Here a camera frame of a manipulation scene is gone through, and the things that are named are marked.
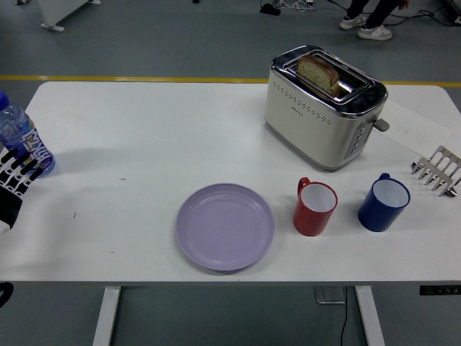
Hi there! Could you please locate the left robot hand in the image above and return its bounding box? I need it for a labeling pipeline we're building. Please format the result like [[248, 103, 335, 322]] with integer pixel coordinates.
[[0, 147, 44, 237]]

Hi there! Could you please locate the purple plastic plate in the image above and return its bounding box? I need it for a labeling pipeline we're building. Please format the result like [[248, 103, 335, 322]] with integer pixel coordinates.
[[175, 182, 276, 272]]

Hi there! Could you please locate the blue drink bottle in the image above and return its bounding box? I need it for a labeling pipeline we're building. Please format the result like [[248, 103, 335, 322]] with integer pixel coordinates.
[[0, 89, 57, 179]]

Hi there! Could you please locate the white table leg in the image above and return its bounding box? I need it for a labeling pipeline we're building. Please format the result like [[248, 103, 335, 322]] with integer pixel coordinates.
[[354, 286, 386, 346], [91, 286, 122, 346]]

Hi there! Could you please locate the white furniture base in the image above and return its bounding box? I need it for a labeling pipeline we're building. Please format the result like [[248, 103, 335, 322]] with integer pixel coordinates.
[[14, 0, 102, 32]]

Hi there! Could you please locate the red mug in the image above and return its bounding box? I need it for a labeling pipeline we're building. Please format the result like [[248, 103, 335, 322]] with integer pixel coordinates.
[[292, 177, 339, 237]]

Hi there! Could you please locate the cream and chrome toaster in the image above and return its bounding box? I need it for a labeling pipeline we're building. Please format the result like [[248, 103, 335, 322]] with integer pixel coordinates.
[[264, 45, 390, 172]]

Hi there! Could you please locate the black device on floor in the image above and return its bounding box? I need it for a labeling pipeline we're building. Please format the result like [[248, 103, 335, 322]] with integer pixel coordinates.
[[259, 2, 282, 17]]

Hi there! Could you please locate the grey box under table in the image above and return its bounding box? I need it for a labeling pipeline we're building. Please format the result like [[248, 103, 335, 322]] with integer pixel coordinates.
[[314, 286, 347, 305]]

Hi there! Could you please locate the brown bread slice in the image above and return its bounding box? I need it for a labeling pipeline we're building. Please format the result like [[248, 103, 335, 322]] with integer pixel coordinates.
[[296, 54, 340, 97]]

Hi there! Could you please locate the blue mug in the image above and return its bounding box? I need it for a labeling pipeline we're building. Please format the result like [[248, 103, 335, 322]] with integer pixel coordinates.
[[357, 173, 411, 233]]

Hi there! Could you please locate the person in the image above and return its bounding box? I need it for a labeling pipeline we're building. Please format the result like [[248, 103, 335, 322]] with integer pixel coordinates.
[[339, 0, 411, 41]]

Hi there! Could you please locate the white paper sheet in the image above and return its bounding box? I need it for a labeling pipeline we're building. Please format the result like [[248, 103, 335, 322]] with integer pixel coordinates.
[[377, 99, 454, 156]]

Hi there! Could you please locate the metal toast rack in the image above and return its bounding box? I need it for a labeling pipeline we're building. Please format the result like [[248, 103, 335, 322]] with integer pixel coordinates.
[[410, 145, 461, 198]]

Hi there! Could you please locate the black table control panel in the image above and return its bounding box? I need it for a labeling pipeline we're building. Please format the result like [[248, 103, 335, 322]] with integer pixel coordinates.
[[419, 285, 461, 297]]

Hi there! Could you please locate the black cable under table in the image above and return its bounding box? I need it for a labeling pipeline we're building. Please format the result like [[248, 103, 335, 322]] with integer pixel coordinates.
[[339, 286, 349, 346]]

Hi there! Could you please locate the black floor cable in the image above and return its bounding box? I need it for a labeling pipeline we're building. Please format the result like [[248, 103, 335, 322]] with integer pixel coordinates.
[[326, 0, 461, 28]]

